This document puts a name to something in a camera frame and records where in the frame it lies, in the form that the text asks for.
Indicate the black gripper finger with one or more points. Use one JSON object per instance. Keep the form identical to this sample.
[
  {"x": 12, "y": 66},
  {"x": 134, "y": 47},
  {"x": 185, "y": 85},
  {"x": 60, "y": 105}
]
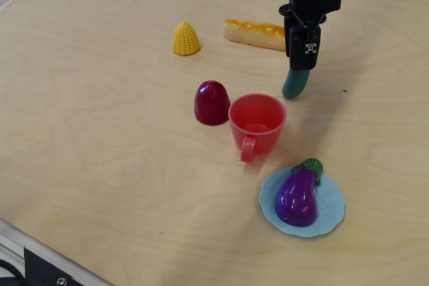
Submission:
[
  {"x": 303, "y": 46},
  {"x": 287, "y": 38}
]

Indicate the green toy cucumber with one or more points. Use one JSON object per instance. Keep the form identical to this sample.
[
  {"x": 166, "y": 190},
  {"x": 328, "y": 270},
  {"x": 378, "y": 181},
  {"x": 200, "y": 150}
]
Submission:
[{"x": 295, "y": 83}]

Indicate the red plastic cup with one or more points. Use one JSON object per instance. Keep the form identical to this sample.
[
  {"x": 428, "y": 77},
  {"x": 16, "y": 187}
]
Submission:
[{"x": 256, "y": 123}]

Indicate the toy bread loaf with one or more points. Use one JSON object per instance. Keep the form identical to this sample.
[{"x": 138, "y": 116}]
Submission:
[{"x": 261, "y": 35}]

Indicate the yellow toy corn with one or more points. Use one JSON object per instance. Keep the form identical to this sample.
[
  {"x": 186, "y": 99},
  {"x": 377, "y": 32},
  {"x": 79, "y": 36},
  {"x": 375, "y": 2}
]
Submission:
[{"x": 185, "y": 40}]

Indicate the dark red toy dome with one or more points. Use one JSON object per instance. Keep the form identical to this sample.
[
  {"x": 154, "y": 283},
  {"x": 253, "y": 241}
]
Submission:
[{"x": 211, "y": 103}]

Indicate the purple toy eggplant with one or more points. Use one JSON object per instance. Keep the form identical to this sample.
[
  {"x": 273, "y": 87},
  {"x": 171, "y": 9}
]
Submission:
[{"x": 295, "y": 203}]

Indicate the light blue plate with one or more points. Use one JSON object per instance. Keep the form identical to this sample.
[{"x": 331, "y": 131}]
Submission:
[{"x": 329, "y": 200}]

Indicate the aluminium table frame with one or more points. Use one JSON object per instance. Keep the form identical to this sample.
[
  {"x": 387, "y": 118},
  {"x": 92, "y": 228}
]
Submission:
[{"x": 13, "y": 242}]

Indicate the black corner bracket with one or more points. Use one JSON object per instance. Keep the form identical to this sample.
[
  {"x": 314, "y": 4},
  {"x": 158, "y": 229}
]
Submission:
[{"x": 47, "y": 267}]

